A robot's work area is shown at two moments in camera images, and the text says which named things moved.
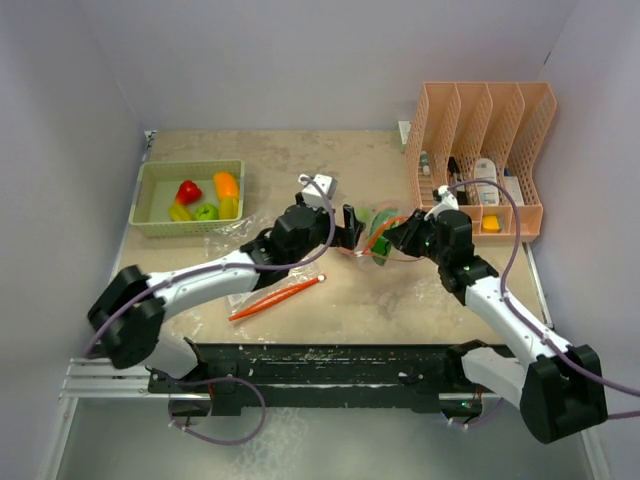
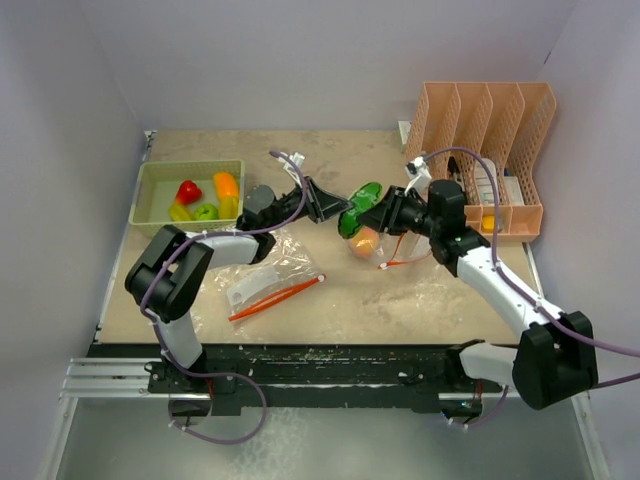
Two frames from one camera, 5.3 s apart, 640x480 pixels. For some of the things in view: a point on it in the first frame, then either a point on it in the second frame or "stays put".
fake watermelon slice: (380, 244) → (365, 196)
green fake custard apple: (206, 211) stays put
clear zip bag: (375, 246) stays put
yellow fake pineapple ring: (179, 213) stays put
